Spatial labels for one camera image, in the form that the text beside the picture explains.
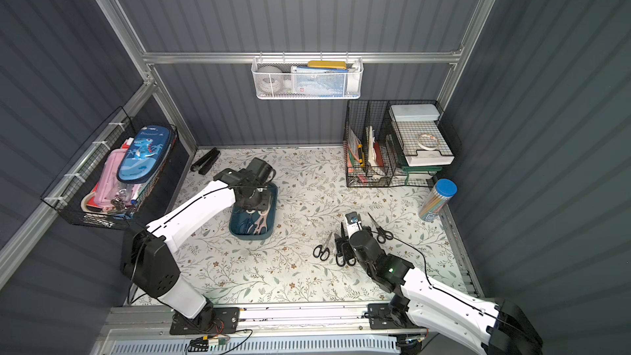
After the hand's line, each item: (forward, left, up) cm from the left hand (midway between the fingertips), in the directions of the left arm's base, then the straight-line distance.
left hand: (261, 203), depth 84 cm
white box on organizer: (+38, -61, +9) cm, 72 cm away
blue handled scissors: (-2, +8, -13) cm, 15 cm away
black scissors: (-6, -44, -13) cm, 46 cm away
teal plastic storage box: (0, +10, -13) cm, 16 cm away
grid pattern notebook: (+29, -57, +6) cm, 64 cm away
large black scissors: (-17, -27, +3) cm, 32 cm away
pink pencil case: (-5, +39, +17) cm, 42 cm away
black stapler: (+29, +32, -12) cm, 45 cm away
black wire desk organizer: (+28, -53, +2) cm, 60 cm away
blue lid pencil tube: (+1, -61, +6) cm, 62 cm away
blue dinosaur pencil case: (+3, +30, +22) cm, 37 cm away
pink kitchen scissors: (-1, +2, -13) cm, 13 cm away
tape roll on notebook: (+24, -63, +6) cm, 68 cm away
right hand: (-9, -31, -3) cm, 32 cm away
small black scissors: (-12, -22, -14) cm, 28 cm away
